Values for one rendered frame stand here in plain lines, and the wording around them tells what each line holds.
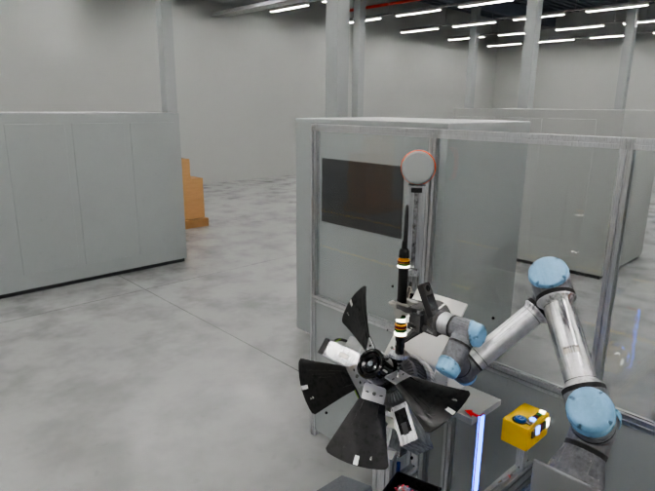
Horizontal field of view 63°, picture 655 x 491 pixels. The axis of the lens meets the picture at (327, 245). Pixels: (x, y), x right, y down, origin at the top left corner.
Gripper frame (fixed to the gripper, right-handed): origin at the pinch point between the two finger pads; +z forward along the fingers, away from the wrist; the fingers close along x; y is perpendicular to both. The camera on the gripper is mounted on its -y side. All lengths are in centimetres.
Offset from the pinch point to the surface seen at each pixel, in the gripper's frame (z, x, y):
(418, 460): 8, 32, 86
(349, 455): -1, -23, 52
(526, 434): -44, 21, 42
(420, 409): -19.4, -7.6, 32.2
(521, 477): -42, 27, 64
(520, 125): 105, 274, -53
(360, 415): 2.0, -14.3, 41.8
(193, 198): 756, 339, 104
